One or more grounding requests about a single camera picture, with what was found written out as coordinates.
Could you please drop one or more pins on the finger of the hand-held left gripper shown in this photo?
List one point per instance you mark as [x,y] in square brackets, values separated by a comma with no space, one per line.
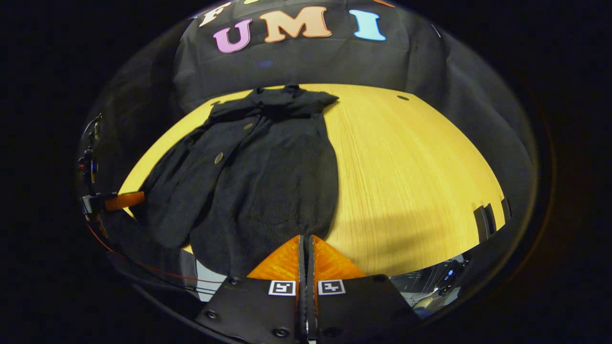
[125,200]

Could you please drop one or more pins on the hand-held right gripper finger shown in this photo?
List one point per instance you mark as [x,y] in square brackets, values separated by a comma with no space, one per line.
[301,267]
[310,267]

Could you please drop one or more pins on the black button cardigan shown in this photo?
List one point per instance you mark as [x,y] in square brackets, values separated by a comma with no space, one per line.
[267,181]

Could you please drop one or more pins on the black device with blue light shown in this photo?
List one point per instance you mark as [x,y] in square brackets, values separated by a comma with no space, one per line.
[449,274]

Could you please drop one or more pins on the black table edge bracket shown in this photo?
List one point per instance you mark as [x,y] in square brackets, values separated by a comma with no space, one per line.
[484,222]
[506,209]

